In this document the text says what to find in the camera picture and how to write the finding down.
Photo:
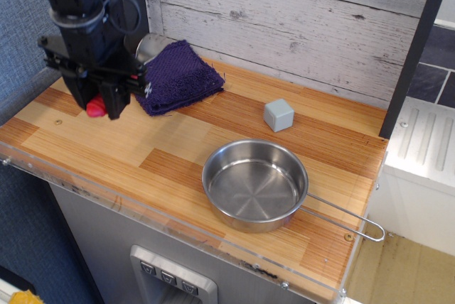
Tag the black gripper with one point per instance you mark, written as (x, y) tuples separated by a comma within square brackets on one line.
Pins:
[(87, 59)]

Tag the fork with red handle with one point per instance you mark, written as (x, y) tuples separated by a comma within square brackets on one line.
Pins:
[(148, 48)]

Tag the dark left post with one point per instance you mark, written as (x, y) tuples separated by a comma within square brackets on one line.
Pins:
[(132, 24)]

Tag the purple folded cloth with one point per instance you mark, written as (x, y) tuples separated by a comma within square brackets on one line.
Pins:
[(178, 78)]

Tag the clear acrylic edge guard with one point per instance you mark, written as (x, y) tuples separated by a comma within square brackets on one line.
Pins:
[(307, 256)]

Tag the yellow object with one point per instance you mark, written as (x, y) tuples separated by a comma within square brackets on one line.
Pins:
[(24, 297)]

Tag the dark right post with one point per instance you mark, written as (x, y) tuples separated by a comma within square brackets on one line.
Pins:
[(416, 49)]

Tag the white toy sink unit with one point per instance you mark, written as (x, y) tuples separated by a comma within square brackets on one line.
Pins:
[(414, 195)]

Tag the grey cube block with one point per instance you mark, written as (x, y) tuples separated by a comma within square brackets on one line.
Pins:
[(278, 115)]

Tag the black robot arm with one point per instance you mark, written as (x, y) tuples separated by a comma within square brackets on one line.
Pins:
[(83, 14)]

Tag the dark post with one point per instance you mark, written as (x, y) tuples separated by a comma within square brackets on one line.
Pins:
[(416, 49), (132, 24)]

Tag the silver dispenser button panel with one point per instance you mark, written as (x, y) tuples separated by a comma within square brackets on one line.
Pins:
[(170, 277)]

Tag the grey toy fridge cabinet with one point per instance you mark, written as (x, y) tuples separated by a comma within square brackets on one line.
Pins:
[(108, 240)]

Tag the stainless steel pan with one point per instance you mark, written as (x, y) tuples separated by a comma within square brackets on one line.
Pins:
[(257, 186)]

